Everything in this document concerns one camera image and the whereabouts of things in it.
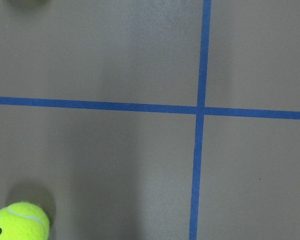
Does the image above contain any yellow tennis ball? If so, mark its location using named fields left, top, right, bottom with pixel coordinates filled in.
left=0, top=202, right=50, bottom=240
left=9, top=0, right=48, bottom=8

